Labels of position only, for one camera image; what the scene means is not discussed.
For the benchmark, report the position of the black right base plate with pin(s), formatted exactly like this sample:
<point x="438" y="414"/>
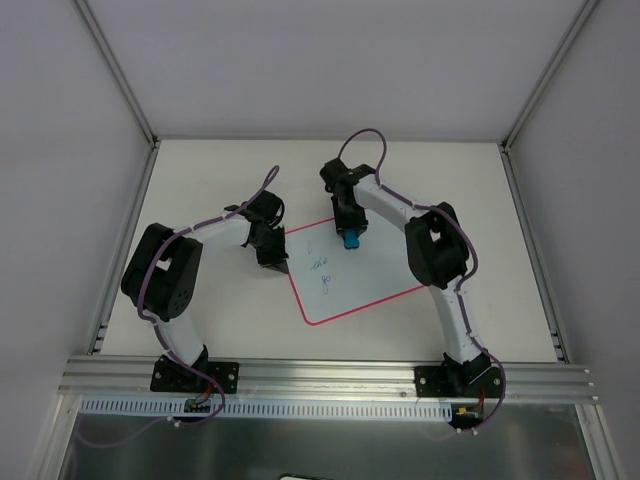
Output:
<point x="444" y="382"/>

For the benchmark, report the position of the pink framed whiteboard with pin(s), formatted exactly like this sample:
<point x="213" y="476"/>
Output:
<point x="330" y="281"/>

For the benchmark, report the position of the left aluminium frame post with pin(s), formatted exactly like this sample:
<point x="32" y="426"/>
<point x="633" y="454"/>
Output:
<point x="95" y="31"/>

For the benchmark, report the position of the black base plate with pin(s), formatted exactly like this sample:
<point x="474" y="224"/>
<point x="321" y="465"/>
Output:
<point x="170" y="377"/>
<point x="444" y="382"/>

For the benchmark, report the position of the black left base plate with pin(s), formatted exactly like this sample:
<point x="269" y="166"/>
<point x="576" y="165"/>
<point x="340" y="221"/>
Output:
<point x="170" y="377"/>

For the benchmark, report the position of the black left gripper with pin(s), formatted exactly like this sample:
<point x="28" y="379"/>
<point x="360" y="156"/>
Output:
<point x="272" y="255"/>

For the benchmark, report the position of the blue whiteboard eraser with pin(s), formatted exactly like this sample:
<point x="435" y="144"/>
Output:
<point x="351" y="240"/>

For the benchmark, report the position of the white slotted cable duct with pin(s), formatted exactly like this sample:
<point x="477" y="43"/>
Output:
<point x="177" y="407"/>

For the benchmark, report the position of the aluminium mounting rail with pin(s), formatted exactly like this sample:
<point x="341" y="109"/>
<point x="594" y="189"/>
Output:
<point x="534" y="383"/>

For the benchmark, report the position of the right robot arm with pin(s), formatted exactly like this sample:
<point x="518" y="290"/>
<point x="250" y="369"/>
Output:
<point x="437" y="253"/>

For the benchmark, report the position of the right aluminium frame post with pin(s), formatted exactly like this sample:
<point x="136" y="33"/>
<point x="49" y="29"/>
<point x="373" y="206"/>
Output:
<point x="551" y="68"/>

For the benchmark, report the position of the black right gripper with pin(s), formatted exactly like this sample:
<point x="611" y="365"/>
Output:
<point x="350" y="226"/>

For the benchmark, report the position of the aluminium frame post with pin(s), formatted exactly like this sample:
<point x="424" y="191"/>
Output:
<point x="551" y="68"/>
<point x="95" y="31"/>

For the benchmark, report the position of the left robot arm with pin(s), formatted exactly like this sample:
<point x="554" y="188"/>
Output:
<point x="161" y="275"/>

